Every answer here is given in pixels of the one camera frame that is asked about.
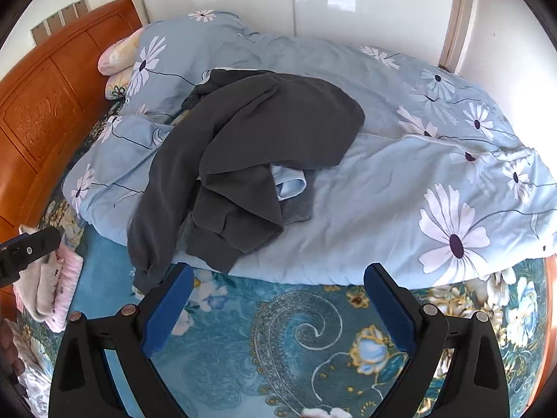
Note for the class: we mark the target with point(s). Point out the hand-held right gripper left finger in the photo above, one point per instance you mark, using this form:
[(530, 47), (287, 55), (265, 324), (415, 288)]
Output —
[(167, 309)]

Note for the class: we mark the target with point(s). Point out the pink floral pillow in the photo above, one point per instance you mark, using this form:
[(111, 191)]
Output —
[(115, 56)]

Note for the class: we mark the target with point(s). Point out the beige wall panel strip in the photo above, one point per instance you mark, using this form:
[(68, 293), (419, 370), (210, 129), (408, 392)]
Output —
[(61, 21)]

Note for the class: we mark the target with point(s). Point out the beige door frame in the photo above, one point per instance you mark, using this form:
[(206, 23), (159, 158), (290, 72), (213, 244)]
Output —
[(457, 21)]

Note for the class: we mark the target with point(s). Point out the dark grey pants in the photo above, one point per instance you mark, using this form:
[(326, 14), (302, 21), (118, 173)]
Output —
[(261, 117)]

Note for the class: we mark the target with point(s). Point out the beige fluffy folded garment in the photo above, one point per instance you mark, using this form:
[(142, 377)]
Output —
[(37, 278)]

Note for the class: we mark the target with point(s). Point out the grey floral sheet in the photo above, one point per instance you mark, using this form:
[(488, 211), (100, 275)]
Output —
[(28, 379)]

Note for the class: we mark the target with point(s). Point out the pink fluffy folded garment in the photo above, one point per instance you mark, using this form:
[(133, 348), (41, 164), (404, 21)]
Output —
[(67, 287)]

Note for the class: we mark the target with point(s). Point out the light blue garment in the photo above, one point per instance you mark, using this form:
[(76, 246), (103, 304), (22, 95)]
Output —
[(289, 185)]

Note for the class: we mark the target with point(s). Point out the teal floral blanket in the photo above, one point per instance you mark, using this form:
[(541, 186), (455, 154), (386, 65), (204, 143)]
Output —
[(270, 326)]

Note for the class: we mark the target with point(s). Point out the light blue floral duvet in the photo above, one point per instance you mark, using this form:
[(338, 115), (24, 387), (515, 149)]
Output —
[(370, 191)]

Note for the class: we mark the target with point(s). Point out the beige pillow with dark flower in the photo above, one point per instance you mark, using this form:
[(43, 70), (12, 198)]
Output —
[(115, 87)]

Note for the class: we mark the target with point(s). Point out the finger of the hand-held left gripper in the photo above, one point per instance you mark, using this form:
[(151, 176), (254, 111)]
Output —
[(30, 248)]

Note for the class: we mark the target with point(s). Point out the grey garment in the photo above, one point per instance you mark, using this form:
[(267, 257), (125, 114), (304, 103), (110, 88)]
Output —
[(298, 211)]

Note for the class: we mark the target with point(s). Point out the orange wooden headboard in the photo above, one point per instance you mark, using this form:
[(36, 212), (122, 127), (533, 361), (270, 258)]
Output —
[(43, 109)]

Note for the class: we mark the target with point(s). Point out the white glossy wardrobe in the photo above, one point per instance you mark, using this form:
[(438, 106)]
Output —
[(370, 17)]

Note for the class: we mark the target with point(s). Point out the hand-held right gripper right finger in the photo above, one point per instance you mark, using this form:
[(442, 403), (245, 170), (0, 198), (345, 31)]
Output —
[(391, 309)]

